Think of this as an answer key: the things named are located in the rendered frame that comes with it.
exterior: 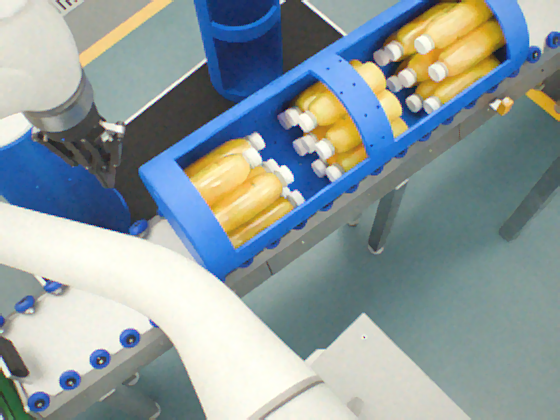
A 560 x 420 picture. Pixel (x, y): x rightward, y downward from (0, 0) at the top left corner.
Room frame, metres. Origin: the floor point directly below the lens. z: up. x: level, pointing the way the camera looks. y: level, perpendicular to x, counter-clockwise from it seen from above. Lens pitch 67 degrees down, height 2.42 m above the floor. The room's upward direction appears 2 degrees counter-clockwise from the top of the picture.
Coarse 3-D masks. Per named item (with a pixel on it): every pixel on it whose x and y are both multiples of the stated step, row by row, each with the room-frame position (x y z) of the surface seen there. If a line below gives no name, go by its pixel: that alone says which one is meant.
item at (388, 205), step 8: (400, 184) 0.76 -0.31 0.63; (392, 192) 0.76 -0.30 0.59; (400, 192) 0.76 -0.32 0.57; (384, 200) 0.77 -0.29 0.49; (392, 200) 0.75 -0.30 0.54; (400, 200) 0.77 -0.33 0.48; (384, 208) 0.76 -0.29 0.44; (392, 208) 0.76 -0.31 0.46; (376, 216) 0.78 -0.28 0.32; (384, 216) 0.76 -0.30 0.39; (392, 216) 0.76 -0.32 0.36; (376, 224) 0.77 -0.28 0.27; (384, 224) 0.75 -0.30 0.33; (392, 224) 0.77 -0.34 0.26; (376, 232) 0.77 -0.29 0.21; (384, 232) 0.76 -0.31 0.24; (368, 240) 0.79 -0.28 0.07; (376, 240) 0.76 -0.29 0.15; (384, 240) 0.77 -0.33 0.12; (368, 248) 0.77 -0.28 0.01; (376, 248) 0.75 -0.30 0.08
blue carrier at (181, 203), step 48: (432, 0) 1.07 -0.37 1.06; (336, 48) 0.84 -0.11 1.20; (528, 48) 0.87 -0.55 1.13; (288, 96) 0.81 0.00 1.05; (336, 96) 0.71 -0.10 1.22; (192, 144) 0.62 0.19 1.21; (288, 144) 0.73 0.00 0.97; (384, 144) 0.63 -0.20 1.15; (192, 192) 0.51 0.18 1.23; (336, 192) 0.55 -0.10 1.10; (192, 240) 0.42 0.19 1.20
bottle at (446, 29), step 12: (468, 0) 0.97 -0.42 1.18; (480, 0) 0.96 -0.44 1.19; (444, 12) 0.94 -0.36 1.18; (456, 12) 0.93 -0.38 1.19; (468, 12) 0.93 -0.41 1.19; (480, 12) 0.94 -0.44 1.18; (492, 12) 0.95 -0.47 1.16; (432, 24) 0.91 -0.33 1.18; (444, 24) 0.90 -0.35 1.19; (456, 24) 0.90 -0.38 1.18; (468, 24) 0.91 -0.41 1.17; (480, 24) 0.93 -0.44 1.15; (432, 36) 0.88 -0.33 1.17; (444, 36) 0.88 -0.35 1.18; (456, 36) 0.88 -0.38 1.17; (432, 48) 0.86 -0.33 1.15
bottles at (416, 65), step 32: (384, 64) 0.90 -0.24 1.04; (416, 64) 0.86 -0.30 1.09; (480, 64) 0.86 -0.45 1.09; (416, 96) 0.82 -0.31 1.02; (448, 96) 0.78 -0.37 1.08; (288, 128) 0.74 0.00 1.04; (320, 128) 0.71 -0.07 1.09; (320, 160) 0.66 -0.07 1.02; (352, 160) 0.63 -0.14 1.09; (288, 192) 0.59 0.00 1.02; (256, 224) 0.49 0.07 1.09
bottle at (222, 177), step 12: (228, 156) 0.60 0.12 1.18; (240, 156) 0.60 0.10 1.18; (204, 168) 0.58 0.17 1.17; (216, 168) 0.57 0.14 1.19; (228, 168) 0.57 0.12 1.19; (240, 168) 0.57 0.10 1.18; (252, 168) 0.59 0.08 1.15; (192, 180) 0.55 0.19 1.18; (204, 180) 0.55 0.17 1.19; (216, 180) 0.55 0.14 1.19; (228, 180) 0.55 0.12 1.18; (240, 180) 0.56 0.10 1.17; (204, 192) 0.52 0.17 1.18; (216, 192) 0.53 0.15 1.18; (228, 192) 0.53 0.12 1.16
